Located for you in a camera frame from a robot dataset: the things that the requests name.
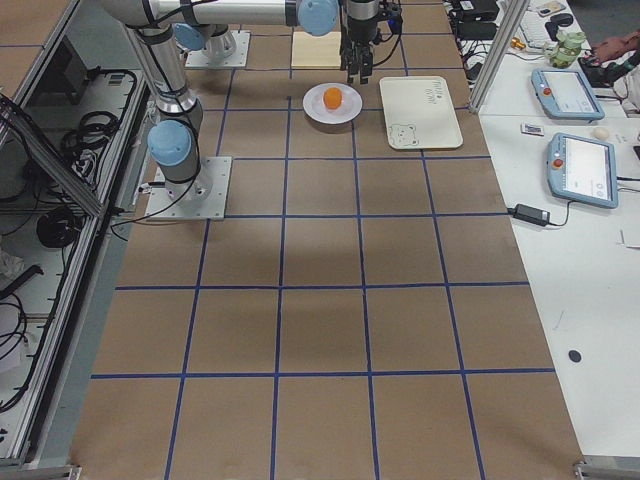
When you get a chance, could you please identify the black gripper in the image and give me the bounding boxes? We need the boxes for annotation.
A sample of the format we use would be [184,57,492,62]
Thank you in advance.
[339,0,380,84]

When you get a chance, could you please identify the orange fruit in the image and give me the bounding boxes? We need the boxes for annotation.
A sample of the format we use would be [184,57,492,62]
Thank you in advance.
[322,87,343,110]

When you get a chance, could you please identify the white round plate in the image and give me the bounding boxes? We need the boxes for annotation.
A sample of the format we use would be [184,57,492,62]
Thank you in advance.
[303,83,363,125]

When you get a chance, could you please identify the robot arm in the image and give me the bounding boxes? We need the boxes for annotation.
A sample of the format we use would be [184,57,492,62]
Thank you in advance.
[126,27,209,201]
[101,1,402,84]

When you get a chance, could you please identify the cream bear tray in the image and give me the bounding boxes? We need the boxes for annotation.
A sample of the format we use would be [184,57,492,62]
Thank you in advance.
[379,76,463,150]

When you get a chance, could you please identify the bamboo cutting board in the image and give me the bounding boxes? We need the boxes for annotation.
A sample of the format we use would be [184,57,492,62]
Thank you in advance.
[291,31,341,69]

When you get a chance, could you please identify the white keyboard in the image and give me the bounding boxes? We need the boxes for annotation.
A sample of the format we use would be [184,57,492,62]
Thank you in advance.
[520,11,550,49]

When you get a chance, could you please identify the small white card box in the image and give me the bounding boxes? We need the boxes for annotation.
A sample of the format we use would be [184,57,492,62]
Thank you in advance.
[520,123,545,137]

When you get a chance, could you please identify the green plush toy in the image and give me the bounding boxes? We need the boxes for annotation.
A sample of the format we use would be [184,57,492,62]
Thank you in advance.
[543,30,586,69]

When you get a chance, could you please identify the far blue teach pendant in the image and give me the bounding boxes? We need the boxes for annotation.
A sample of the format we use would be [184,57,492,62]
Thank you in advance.
[530,69,605,121]

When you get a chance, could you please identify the blue teach pendant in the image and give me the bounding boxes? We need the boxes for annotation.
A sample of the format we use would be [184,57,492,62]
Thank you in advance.
[546,133,619,209]
[530,69,605,121]

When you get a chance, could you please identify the black power adapter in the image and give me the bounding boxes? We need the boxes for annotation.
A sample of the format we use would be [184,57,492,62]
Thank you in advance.
[508,204,550,227]

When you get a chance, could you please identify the near blue teach pendant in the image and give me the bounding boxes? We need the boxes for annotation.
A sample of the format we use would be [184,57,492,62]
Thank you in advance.
[546,133,619,209]

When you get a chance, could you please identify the beige round ball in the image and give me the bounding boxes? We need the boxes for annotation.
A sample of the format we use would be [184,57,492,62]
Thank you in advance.
[592,127,610,141]

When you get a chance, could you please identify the black round cap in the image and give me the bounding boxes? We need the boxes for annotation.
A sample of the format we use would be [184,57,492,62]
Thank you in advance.
[568,350,582,363]

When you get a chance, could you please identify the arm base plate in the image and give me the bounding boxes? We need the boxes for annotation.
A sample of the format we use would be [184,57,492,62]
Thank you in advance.
[185,30,251,70]
[145,156,232,221]

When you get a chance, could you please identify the aluminium frame post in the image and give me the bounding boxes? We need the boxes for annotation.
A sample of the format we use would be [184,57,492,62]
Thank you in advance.
[469,0,530,114]

